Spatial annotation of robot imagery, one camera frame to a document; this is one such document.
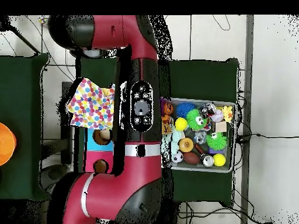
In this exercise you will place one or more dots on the colourful patterned cloth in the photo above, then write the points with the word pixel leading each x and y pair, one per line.
pixel 91 105

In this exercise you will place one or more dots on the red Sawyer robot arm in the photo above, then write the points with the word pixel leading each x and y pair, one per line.
pixel 135 177

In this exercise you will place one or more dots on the dark green table cloth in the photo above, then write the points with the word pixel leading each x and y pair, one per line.
pixel 205 74

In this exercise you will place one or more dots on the small brown football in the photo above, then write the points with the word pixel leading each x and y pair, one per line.
pixel 190 157

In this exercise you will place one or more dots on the small orange basketball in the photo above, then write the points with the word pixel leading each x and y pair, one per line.
pixel 167 108

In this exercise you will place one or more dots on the orange bowl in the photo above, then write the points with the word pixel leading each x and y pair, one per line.
pixel 5 142

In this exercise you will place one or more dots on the green covered side table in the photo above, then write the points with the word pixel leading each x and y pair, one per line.
pixel 23 93

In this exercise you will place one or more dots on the blue spiky ball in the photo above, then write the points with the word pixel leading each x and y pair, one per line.
pixel 185 109

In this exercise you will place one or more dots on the wooden box with three holes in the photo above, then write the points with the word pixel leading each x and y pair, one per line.
pixel 93 149

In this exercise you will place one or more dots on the yellow ball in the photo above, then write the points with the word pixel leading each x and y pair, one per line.
pixel 219 160
pixel 181 123

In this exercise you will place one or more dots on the small soccer ball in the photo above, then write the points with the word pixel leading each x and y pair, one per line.
pixel 177 157

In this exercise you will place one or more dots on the green spiky ball with eyes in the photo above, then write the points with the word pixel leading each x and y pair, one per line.
pixel 196 119

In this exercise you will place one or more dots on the shallow clear bin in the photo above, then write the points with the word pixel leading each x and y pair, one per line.
pixel 210 101

